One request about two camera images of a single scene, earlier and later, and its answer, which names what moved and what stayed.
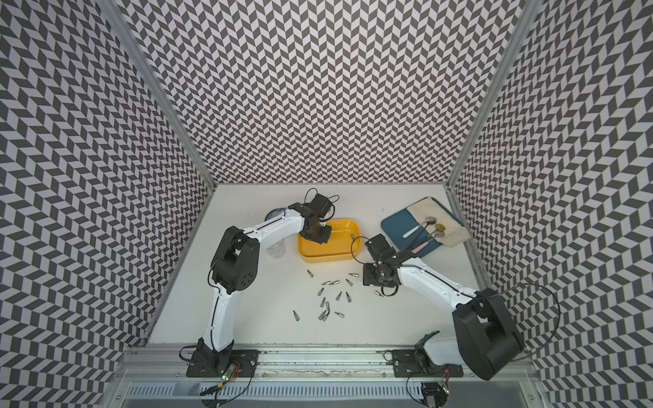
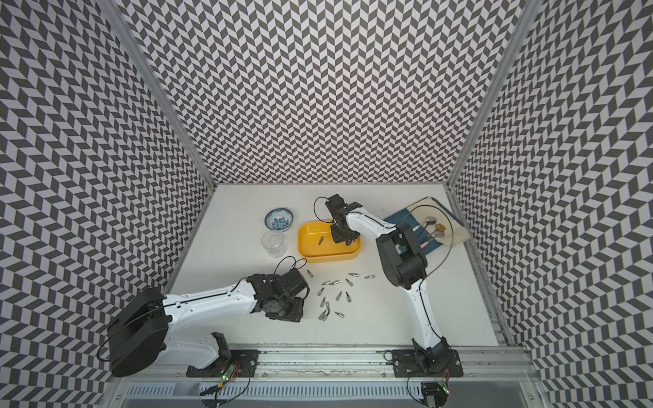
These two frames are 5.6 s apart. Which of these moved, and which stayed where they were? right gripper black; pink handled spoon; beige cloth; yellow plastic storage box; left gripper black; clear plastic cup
Moved: left gripper black; right gripper black
Stayed: clear plastic cup; beige cloth; pink handled spoon; yellow plastic storage box
